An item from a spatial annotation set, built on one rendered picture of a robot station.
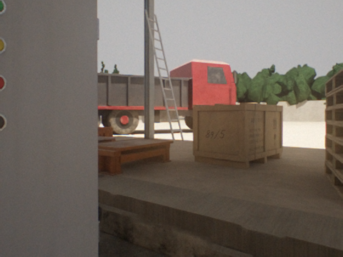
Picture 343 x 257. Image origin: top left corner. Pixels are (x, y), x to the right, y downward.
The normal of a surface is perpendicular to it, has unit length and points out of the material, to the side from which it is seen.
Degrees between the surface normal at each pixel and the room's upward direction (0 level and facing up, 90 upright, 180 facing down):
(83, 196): 90
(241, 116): 90
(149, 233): 89
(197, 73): 86
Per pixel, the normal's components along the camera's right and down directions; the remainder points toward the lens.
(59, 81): 0.82, 0.00
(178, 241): -0.65, -0.04
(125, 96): 0.37, 0.01
